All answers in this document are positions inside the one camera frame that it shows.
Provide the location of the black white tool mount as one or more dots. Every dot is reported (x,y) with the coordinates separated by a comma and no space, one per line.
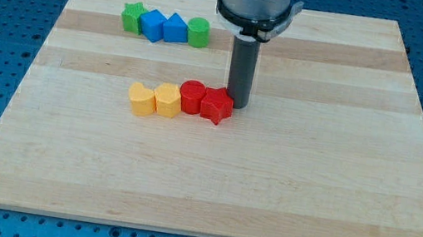
(250,30)

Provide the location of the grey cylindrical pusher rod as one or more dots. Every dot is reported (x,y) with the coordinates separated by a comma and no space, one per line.
(242,68)

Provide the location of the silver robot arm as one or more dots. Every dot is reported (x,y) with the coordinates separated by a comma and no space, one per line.
(257,9)

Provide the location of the yellow heart block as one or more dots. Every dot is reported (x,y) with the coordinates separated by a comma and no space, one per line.
(142,99)

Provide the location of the green cylinder block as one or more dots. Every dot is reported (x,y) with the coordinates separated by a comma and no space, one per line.
(198,32)

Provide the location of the red star block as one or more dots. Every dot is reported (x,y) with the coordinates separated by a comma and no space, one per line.
(216,105)

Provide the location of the red cylinder block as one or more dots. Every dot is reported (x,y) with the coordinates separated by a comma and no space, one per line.
(192,93)

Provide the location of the blue triangle block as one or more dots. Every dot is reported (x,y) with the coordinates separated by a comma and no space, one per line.
(175,29)

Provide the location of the yellow pentagon block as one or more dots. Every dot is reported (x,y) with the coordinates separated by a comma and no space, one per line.
(168,100)

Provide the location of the blue cube block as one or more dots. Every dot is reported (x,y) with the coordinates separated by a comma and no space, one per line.
(152,25)

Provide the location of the green star block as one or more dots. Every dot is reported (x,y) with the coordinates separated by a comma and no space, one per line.
(131,17)

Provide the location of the wooden board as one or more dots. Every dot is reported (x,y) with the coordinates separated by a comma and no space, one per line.
(330,144)

